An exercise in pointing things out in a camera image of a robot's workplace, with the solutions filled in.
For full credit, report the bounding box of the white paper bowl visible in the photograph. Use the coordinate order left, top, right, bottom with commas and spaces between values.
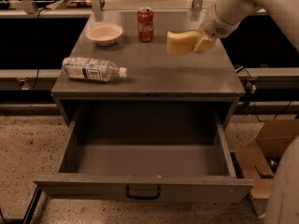
86, 22, 123, 46

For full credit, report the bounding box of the brown cardboard box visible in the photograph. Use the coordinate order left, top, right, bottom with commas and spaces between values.
235, 119, 299, 218

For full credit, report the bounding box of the open grey top drawer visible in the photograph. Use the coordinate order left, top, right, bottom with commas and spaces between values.
35, 103, 253, 203

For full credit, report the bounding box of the grey metal cabinet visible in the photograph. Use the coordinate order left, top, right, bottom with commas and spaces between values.
51, 9, 245, 125

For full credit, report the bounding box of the red Coca-Cola can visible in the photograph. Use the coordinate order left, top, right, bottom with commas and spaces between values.
137, 7, 153, 42

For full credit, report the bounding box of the yellow sponge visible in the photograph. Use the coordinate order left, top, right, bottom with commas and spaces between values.
167, 31, 201, 56

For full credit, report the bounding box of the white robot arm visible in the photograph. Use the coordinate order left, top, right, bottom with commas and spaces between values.
193, 0, 299, 224

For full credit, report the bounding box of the clear plastic water bottle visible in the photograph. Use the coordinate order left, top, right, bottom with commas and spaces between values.
62, 57, 127, 82

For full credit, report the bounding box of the black cables right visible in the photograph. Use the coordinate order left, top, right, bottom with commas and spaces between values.
233, 63, 293, 123

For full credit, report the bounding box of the black power cable left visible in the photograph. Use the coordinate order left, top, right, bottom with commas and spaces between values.
18, 7, 52, 91

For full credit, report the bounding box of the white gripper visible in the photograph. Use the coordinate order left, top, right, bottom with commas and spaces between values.
192, 0, 240, 54

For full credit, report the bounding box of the black drawer handle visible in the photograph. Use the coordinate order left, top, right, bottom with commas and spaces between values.
125, 186, 161, 201

